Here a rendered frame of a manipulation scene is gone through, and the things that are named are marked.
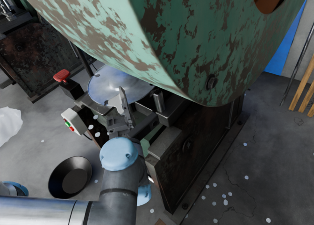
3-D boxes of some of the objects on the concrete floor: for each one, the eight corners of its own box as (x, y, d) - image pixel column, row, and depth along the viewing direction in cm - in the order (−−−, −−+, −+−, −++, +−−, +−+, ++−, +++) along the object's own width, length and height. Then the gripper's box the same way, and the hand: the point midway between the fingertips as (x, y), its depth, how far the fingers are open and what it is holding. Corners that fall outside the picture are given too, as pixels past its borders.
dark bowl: (69, 213, 129) (63, 209, 124) (45, 185, 144) (39, 181, 139) (104, 175, 142) (101, 170, 137) (79, 153, 158) (75, 148, 153)
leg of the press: (179, 227, 114) (147, 131, 49) (163, 213, 120) (114, 112, 55) (249, 116, 155) (283, -16, 90) (235, 110, 161) (256, -18, 96)
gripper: (100, 134, 53) (97, 86, 67) (122, 169, 67) (116, 123, 81) (132, 125, 53) (124, 78, 67) (147, 161, 68) (138, 117, 81)
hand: (127, 101), depth 74 cm, fingers open, 14 cm apart
